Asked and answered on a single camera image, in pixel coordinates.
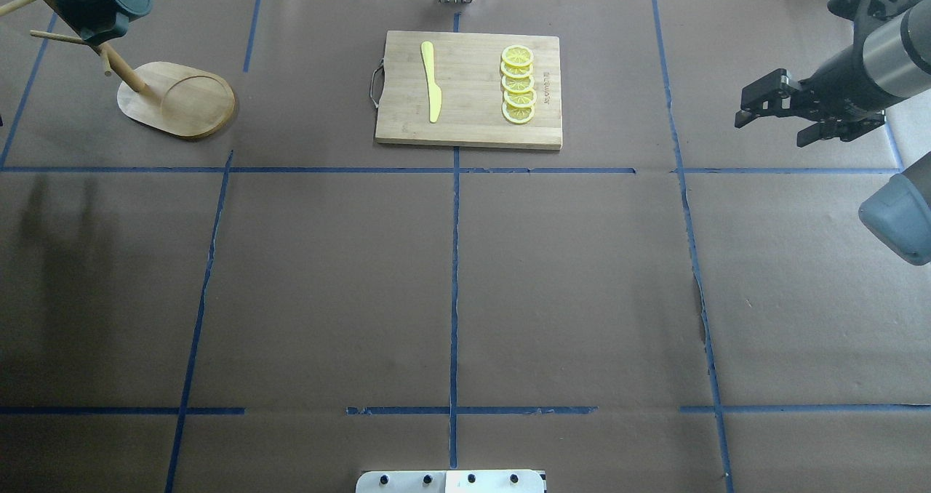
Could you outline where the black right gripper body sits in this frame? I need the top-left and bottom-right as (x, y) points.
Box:
(800, 49), (892, 121)

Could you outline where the blue ribbed mug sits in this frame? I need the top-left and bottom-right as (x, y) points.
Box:
(55, 0), (153, 46)

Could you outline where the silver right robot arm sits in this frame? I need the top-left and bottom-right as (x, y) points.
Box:
(734, 0), (930, 265)

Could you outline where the lemon slice nearest rack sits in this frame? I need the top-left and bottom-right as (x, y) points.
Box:
(500, 44), (535, 68)

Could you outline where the wooden cup storage rack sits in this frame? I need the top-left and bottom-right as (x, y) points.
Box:
(2, 0), (237, 140)

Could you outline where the lemon slice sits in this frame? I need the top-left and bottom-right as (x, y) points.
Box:
(501, 75), (535, 95)
(503, 88), (538, 109)
(500, 61), (533, 79)
(501, 101), (535, 125)

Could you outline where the wooden cutting board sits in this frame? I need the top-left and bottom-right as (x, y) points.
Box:
(375, 31), (563, 151)

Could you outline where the yellow plastic knife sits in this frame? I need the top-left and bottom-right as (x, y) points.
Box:
(421, 40), (442, 123)

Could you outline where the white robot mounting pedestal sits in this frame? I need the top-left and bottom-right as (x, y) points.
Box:
(355, 469), (548, 492)

